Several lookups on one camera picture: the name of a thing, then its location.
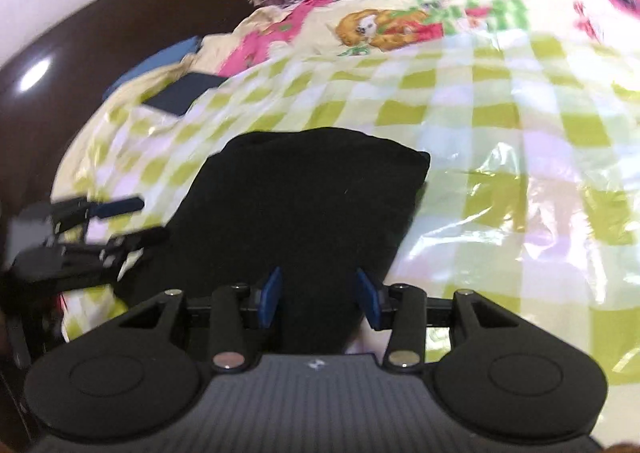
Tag printed blanket with bear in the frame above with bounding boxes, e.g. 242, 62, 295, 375
200, 0, 640, 76

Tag black pants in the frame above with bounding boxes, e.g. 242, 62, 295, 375
112, 127, 432, 354

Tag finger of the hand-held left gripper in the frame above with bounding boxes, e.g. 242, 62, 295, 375
59, 226, 171, 285
50, 197, 146, 235

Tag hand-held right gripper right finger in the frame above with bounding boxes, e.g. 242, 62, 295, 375
355, 269, 523, 374

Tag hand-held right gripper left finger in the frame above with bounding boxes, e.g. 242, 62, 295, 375
117, 267, 284, 373

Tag dark brown headboard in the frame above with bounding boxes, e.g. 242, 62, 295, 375
0, 0, 253, 239

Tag blue pillow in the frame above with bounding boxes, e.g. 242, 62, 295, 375
101, 36, 202, 103

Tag green white checked sheet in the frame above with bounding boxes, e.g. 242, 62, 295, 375
52, 0, 640, 449

